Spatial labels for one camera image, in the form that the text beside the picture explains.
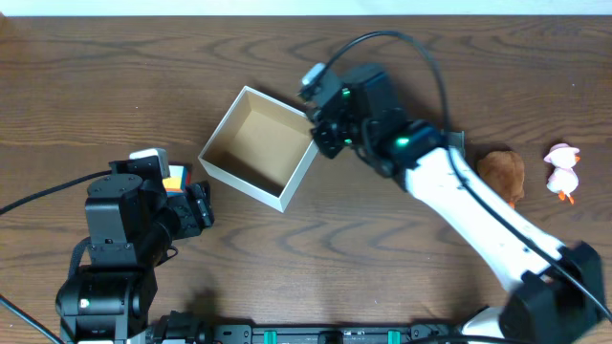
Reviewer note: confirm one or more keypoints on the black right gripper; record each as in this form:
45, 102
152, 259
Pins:
331, 146

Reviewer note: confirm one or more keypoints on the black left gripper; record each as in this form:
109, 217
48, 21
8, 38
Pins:
189, 216

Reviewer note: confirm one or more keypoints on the white cardboard box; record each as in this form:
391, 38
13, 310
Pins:
262, 147

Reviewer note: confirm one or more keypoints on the yellow grey toy truck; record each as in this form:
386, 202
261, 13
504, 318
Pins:
457, 140

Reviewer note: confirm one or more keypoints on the brown plush toy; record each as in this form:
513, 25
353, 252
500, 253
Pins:
504, 173

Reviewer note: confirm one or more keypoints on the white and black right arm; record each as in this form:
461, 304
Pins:
556, 293

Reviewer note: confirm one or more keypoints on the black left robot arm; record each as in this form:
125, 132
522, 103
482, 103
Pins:
132, 225

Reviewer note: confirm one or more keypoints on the multicoloured puzzle cube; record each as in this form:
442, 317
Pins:
177, 180

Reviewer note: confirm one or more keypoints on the pink duck figurine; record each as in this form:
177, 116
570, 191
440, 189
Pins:
563, 180

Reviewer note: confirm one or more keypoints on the black mounting rail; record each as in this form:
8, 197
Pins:
184, 327

